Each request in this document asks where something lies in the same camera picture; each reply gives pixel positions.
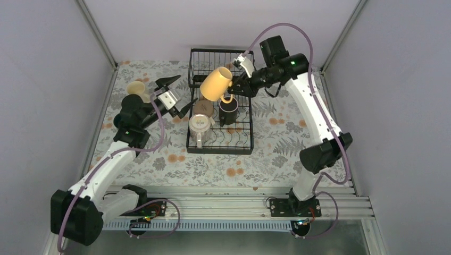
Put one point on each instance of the yellow ceramic mug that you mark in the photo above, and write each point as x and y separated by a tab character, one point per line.
217	84

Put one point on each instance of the aluminium mounting rail frame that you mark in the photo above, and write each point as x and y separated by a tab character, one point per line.
222	207

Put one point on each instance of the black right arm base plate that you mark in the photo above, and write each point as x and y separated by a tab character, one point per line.
281	207

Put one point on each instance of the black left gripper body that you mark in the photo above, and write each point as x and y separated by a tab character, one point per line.
149	120

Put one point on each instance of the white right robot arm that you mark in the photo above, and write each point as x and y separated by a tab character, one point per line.
329	142

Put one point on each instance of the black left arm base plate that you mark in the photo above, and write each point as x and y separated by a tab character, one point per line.
154	207

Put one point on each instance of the cream ribbed ceramic mug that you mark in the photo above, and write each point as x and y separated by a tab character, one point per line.
140	89

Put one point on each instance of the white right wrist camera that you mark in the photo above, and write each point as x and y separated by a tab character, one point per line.
245	64

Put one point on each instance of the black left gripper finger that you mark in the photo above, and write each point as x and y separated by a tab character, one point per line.
182	113
165	82

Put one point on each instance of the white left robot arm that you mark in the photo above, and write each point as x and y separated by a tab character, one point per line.
79	213

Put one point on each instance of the black wire dish rack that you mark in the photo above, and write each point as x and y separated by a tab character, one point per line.
236	138

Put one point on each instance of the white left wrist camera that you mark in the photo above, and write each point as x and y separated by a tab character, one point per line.
169	99

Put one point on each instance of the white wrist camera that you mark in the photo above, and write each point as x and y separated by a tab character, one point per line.
245	64
169	99

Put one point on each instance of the floral patterned table mat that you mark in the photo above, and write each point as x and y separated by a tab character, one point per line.
279	128

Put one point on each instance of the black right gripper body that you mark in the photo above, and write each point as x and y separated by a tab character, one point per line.
252	90

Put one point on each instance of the black mug white rim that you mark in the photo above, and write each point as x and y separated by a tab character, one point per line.
228	112

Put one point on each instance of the floral iridescent white mug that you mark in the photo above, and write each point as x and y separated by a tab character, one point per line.
200	127

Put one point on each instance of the beige and white mug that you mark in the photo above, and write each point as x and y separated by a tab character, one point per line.
204	107

